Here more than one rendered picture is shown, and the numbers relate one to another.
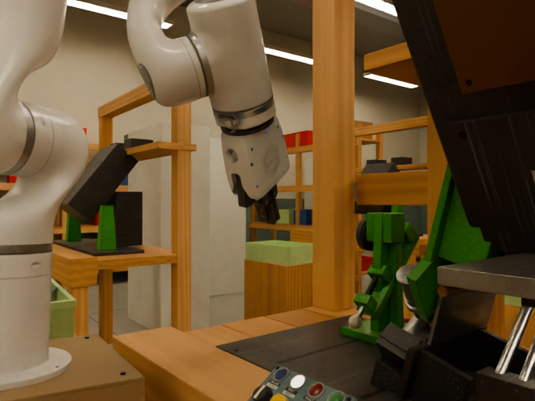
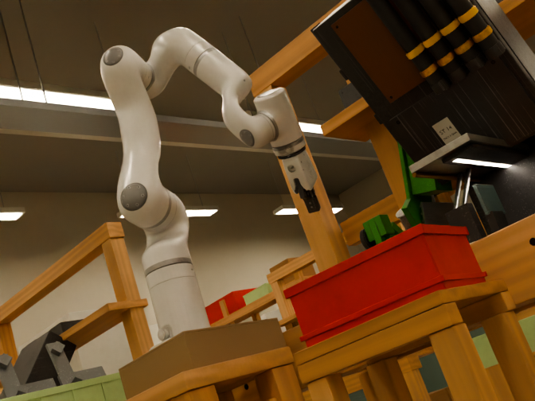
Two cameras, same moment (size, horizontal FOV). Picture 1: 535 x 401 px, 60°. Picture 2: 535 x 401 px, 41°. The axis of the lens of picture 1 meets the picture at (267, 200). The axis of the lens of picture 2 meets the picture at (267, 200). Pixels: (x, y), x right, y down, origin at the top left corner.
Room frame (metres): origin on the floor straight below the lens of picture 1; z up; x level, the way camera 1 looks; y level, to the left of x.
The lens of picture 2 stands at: (-1.00, 0.52, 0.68)
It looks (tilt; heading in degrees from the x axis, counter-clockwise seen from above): 17 degrees up; 347
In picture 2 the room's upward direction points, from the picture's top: 20 degrees counter-clockwise
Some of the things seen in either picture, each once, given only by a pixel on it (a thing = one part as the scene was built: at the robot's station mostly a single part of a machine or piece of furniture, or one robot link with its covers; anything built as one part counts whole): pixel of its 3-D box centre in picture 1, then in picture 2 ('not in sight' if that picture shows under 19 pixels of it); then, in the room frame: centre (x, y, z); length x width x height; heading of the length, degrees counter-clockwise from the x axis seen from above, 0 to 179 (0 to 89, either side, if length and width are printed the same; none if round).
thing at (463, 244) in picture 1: (478, 218); (424, 170); (0.67, -0.31, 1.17); 0.13 x 0.12 x 0.20; 39
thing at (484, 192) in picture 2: not in sight; (495, 212); (0.48, -0.33, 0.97); 0.10 x 0.02 x 0.14; 129
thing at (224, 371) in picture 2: not in sight; (201, 385); (0.73, 0.41, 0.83); 0.32 x 0.32 x 0.04; 34
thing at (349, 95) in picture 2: not in sight; (364, 89); (1.01, -0.39, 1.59); 0.15 x 0.07 x 0.07; 39
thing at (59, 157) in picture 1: (31, 177); (162, 231); (0.76, 0.39, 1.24); 0.19 x 0.12 x 0.24; 157
